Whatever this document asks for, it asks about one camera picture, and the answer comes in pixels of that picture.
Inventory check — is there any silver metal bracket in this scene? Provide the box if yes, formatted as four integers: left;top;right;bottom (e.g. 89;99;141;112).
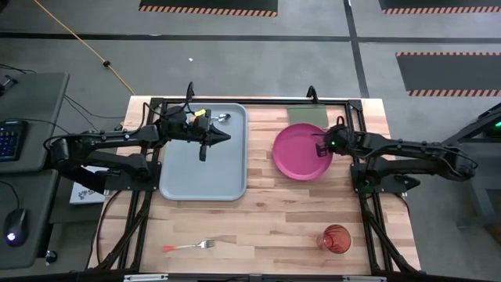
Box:
123;273;169;282
342;275;387;282

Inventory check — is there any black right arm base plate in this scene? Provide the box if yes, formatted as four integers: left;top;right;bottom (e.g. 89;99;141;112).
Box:
350;162;409;196

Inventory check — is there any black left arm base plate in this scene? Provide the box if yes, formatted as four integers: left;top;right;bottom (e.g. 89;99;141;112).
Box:
103;160;162;193

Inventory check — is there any black aluminium table frame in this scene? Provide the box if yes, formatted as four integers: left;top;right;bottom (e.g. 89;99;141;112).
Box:
96;96;422;275

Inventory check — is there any black keyboard with blue backlight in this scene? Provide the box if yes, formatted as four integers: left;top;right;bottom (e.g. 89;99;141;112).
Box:
0;119;31;163

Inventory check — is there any grey desk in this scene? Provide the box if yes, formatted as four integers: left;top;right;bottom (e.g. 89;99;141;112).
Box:
0;170;58;271
0;71;70;175

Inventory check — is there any black floor cable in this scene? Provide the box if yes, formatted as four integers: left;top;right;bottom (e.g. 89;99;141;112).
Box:
62;93;126;120

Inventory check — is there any green rectangular pad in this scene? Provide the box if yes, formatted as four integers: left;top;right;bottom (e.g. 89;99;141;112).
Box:
287;103;330;129

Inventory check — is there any pink plate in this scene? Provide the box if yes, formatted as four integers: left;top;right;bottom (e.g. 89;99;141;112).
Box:
272;122;334;182

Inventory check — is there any black hazard-striped floor mat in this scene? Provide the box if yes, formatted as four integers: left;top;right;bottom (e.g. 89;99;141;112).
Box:
138;0;279;18
378;0;501;15
395;52;501;98

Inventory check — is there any black computer mouse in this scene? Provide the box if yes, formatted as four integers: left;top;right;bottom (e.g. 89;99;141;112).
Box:
3;208;30;248

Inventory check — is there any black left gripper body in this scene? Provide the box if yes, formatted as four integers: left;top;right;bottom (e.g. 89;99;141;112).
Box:
190;108;214;162

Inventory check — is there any yellow floor cable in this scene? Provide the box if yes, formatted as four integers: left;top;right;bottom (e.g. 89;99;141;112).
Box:
33;0;136;97

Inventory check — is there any dark metal cart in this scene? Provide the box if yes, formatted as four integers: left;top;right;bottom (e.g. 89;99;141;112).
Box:
442;102;501;228

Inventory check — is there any white printed box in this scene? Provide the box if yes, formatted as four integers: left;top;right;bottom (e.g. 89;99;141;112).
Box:
69;166;109;205

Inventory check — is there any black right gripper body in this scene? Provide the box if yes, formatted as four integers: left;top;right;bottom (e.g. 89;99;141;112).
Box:
324;124;351;157

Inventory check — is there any grey plastic tray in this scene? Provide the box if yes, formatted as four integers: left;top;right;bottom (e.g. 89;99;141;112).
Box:
158;102;249;202

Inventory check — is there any red translucent cup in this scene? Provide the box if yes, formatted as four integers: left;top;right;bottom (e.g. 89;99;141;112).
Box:
316;224;352;255

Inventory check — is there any black desk device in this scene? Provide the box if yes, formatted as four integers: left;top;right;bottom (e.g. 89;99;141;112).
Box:
0;74;19;97

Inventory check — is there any fork with red handle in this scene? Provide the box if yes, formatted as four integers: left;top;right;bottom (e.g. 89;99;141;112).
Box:
162;239;217;253

